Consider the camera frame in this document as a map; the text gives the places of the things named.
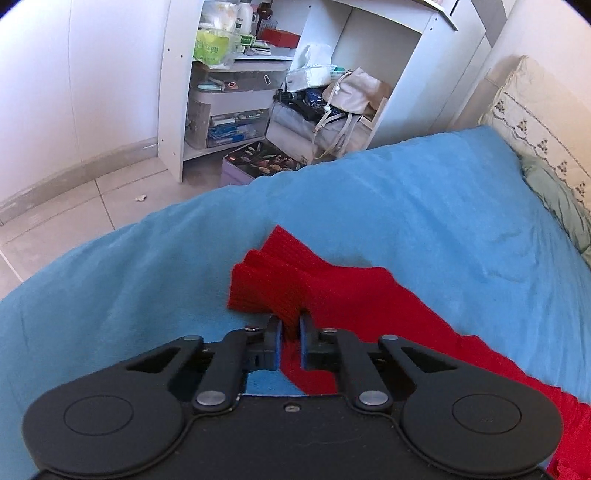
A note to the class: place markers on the red knitted garment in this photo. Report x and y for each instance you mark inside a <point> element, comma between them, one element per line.
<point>369,323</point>

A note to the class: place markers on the green pillow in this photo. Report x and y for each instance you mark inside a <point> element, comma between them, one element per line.
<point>561,203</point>

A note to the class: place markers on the white bottle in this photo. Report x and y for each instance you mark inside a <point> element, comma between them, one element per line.
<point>244,17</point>

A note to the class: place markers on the grey canvas bag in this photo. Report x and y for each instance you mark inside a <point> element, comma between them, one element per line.
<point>304,131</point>

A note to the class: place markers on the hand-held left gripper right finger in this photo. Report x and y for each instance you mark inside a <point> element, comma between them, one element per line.
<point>304,341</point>

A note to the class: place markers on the blue blanket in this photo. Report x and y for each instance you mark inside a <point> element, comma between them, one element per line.
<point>415,207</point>

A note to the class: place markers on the clear plastic drawer organizer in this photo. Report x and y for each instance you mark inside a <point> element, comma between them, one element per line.
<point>228,108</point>

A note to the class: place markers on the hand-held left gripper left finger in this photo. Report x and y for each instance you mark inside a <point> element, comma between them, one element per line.
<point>275,341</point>

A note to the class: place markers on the white shelving unit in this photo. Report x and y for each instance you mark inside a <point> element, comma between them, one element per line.
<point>318,69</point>

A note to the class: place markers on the white tissue pack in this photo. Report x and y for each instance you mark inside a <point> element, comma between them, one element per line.
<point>310,69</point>

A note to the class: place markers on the dark brown bottle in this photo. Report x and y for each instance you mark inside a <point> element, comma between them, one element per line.
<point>264,18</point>

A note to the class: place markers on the floral embroidered pillow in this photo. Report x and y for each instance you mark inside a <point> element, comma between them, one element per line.
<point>542,120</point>

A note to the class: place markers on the red box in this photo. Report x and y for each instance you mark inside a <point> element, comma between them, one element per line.
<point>280,38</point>

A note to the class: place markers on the printed purple box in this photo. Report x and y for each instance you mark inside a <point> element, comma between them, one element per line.
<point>256,164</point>

